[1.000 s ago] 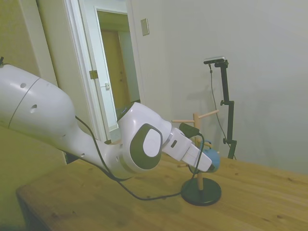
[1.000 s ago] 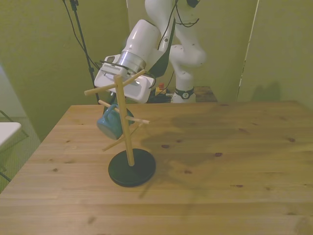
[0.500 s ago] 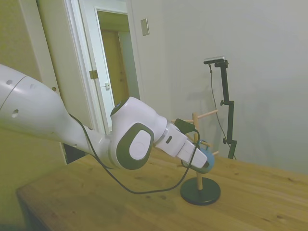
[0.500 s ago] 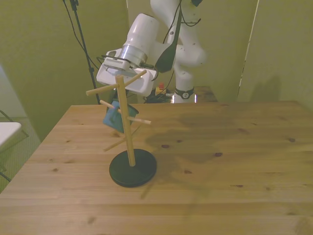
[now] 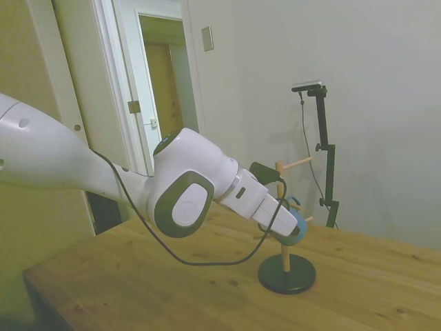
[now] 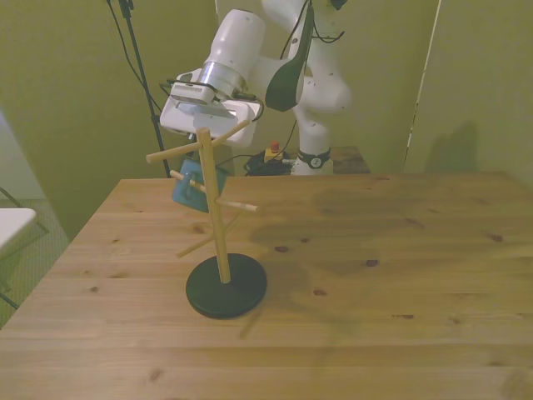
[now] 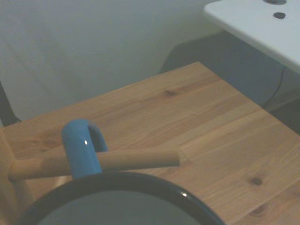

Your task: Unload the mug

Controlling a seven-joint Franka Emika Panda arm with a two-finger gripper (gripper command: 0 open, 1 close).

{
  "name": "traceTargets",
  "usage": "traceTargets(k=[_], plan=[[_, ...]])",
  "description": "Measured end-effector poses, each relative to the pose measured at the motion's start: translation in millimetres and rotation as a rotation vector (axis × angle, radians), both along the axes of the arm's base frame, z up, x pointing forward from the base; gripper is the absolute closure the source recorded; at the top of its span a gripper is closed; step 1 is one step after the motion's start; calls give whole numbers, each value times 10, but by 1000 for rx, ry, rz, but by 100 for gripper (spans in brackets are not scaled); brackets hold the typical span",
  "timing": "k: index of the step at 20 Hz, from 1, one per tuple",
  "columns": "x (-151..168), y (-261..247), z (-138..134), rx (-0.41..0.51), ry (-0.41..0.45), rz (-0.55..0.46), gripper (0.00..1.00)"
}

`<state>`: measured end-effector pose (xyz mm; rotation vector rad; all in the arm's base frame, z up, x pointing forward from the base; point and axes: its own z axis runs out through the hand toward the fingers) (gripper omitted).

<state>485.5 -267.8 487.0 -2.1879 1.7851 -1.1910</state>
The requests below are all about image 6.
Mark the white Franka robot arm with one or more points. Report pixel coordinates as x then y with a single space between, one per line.
320 96

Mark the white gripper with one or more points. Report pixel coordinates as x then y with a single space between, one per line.
246 134

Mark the yellow emergency stop button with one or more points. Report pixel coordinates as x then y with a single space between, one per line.
275 152

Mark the black tripod stand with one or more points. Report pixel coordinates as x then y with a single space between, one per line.
137 62

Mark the wooden mug tree black base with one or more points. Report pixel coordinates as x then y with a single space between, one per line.
227 291

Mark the blue enamel mug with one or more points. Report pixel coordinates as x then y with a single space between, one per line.
188 200

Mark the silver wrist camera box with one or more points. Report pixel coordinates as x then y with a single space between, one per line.
189 91

